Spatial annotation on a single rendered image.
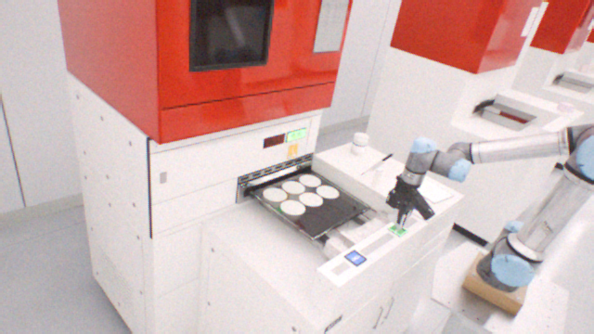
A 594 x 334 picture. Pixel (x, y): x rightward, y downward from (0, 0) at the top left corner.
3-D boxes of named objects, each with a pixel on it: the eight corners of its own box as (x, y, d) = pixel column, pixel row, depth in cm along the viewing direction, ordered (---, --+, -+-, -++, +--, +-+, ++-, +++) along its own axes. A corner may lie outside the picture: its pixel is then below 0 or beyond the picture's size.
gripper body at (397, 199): (395, 198, 147) (405, 171, 142) (415, 210, 143) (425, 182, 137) (383, 204, 142) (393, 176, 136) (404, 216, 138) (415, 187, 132)
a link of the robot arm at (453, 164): (476, 155, 129) (443, 144, 134) (470, 166, 120) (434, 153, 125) (467, 175, 133) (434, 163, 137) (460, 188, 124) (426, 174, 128)
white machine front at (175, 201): (149, 237, 142) (146, 137, 123) (304, 177, 197) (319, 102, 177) (153, 241, 140) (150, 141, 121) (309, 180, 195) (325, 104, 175)
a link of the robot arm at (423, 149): (436, 148, 124) (410, 139, 127) (425, 178, 129) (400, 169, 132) (442, 141, 130) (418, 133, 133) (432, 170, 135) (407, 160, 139)
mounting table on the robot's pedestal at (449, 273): (553, 314, 160) (569, 290, 154) (539, 395, 127) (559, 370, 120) (445, 257, 180) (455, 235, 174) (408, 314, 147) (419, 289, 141)
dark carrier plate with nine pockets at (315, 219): (253, 192, 164) (253, 191, 164) (309, 172, 187) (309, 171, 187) (312, 237, 145) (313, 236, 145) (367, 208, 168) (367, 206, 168)
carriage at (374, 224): (321, 253, 145) (323, 247, 143) (378, 220, 169) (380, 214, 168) (338, 266, 140) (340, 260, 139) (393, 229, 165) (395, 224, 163)
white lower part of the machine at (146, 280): (93, 286, 220) (76, 157, 180) (217, 233, 275) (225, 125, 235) (156, 380, 181) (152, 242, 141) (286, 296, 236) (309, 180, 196)
